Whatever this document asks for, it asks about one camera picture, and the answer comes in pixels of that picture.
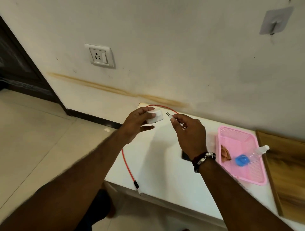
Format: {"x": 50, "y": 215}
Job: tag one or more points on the person's dark trouser leg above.
{"x": 97, "y": 211}

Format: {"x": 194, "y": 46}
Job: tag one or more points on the dark wooden door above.
{"x": 21, "y": 69}

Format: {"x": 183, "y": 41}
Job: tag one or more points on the person's right forearm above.
{"x": 233, "y": 197}

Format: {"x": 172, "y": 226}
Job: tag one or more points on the clear adhesive wall hook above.
{"x": 276, "y": 20}

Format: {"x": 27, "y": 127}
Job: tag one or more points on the person's left thumb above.
{"x": 147, "y": 128}

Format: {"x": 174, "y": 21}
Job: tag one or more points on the person's right thumb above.
{"x": 176, "y": 123}

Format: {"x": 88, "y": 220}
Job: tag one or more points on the brown crumpled cloth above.
{"x": 226, "y": 152}

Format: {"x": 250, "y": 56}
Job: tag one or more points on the wooden board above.
{"x": 288, "y": 171}

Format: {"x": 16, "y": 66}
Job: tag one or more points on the black phone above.
{"x": 185, "y": 156}

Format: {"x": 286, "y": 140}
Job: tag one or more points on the person's right hand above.
{"x": 191, "y": 138}

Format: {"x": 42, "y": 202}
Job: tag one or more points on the pink plastic basket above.
{"x": 240, "y": 140}

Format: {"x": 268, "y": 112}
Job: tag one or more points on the person's left forearm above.
{"x": 78, "y": 176}

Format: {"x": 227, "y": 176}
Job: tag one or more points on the white charger adapter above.
{"x": 157, "y": 117}

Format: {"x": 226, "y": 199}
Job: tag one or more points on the white wall socket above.
{"x": 100, "y": 56}

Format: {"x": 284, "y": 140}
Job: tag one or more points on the clear spray bottle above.
{"x": 259, "y": 151}

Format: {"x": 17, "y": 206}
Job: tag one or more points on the person's left hand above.
{"x": 132, "y": 123}

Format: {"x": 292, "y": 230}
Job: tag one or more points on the dark skirting strip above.
{"x": 95, "y": 118}

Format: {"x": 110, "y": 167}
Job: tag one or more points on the blue plastic object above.
{"x": 241, "y": 160}

